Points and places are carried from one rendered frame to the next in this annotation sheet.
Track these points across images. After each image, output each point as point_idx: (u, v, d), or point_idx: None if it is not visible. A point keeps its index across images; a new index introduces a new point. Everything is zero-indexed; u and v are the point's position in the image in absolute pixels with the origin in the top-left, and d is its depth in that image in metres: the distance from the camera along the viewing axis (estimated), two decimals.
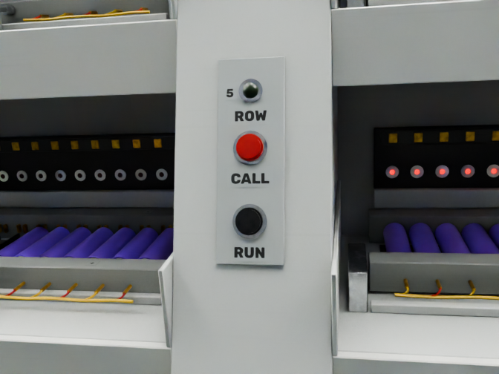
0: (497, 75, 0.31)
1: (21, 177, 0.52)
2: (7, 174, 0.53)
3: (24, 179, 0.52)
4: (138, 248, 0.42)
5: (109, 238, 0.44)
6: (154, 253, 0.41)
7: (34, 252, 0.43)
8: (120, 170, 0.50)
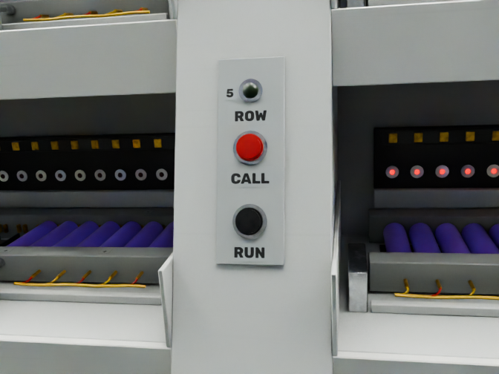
0: (497, 75, 0.31)
1: (21, 177, 0.52)
2: (7, 174, 0.53)
3: (24, 179, 0.52)
4: (145, 240, 0.44)
5: (116, 231, 0.46)
6: (161, 245, 0.42)
7: (44, 245, 0.44)
8: (120, 170, 0.50)
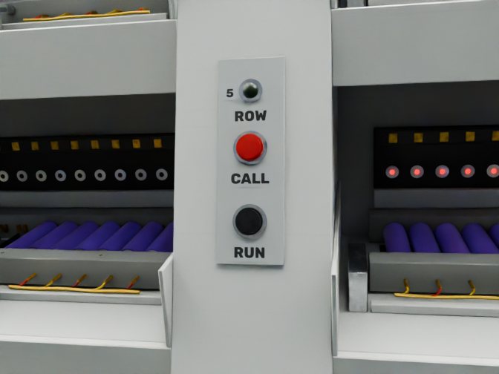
0: (497, 75, 0.31)
1: (21, 177, 0.52)
2: (7, 174, 0.53)
3: (24, 179, 0.52)
4: (145, 240, 0.44)
5: (116, 231, 0.46)
6: (161, 245, 0.42)
7: (45, 245, 0.44)
8: (120, 170, 0.50)
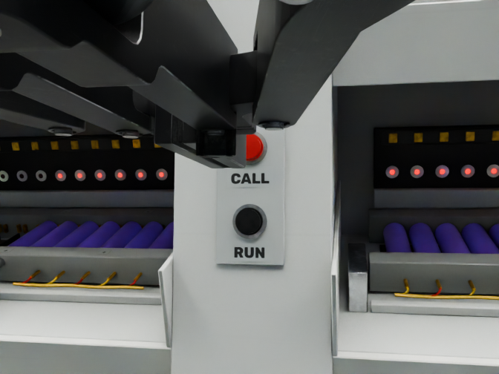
0: (497, 75, 0.31)
1: (21, 177, 0.52)
2: (7, 174, 0.53)
3: (24, 179, 0.52)
4: (145, 240, 0.44)
5: (116, 231, 0.46)
6: (162, 245, 0.42)
7: (46, 245, 0.44)
8: (120, 170, 0.50)
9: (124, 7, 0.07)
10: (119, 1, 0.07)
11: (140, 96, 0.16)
